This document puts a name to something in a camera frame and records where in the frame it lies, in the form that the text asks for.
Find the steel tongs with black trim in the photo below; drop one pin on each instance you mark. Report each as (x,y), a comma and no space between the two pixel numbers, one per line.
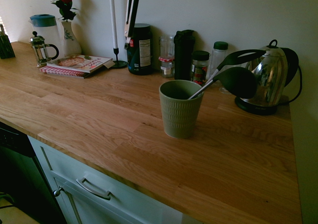
(134,10)

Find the green ribbed ceramic utensil holder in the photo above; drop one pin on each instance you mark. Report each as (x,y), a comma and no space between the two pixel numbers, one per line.
(179,114)

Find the black candle holder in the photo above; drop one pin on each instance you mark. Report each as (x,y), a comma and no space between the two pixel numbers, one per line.
(119,64)

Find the small jar red checkered lid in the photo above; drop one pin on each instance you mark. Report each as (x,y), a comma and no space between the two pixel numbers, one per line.
(166,68)

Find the black shaker bottle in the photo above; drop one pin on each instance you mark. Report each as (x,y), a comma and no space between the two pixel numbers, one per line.
(183,57)

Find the spice jar black lid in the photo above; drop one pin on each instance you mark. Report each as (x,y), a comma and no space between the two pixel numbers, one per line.
(199,67)

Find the large dark supplement jar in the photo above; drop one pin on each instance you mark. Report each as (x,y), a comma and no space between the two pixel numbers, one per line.
(140,50)

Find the clear empty glass jar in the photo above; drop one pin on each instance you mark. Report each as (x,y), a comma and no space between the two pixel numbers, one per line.
(166,46)

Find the clear bottle green lid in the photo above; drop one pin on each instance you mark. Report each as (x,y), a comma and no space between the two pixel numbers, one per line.
(218,55)

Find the cookbook with pizza cover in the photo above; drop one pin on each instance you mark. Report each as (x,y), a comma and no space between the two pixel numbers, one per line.
(79,62)

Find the black kettle base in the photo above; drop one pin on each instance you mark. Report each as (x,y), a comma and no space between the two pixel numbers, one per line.
(256,108)

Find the red checkered cookbook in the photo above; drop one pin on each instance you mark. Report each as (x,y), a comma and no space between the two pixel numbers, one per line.
(67,72)

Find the tall white candle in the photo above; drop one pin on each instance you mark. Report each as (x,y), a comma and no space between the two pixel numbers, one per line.
(113,15)

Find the white floral vase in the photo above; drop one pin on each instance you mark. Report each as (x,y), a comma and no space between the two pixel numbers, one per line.
(70,42)

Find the stainless steel electric kettle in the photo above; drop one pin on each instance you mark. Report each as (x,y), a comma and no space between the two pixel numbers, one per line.
(270,75)

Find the glass french press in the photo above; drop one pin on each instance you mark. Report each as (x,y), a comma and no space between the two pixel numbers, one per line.
(41,52)

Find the white pitcher blue lid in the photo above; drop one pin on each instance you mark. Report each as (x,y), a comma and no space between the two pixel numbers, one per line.
(49,32)

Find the silver cabinet knob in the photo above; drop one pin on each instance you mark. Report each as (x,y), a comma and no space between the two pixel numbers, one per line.
(57,192)

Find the black dishwasher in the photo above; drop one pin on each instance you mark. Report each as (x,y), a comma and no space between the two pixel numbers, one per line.
(20,174)

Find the dark knife block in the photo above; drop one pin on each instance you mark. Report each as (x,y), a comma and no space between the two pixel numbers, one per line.
(5,47)

